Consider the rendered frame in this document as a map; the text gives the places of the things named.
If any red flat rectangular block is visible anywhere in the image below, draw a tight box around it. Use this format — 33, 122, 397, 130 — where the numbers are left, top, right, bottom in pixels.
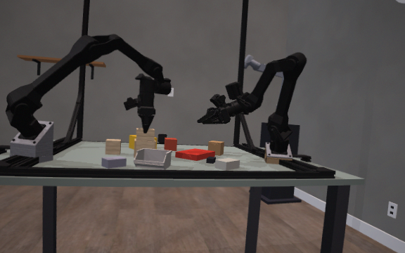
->
175, 148, 215, 161

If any yellow block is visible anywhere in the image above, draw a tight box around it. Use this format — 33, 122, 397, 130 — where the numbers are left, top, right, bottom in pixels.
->
129, 135, 158, 149

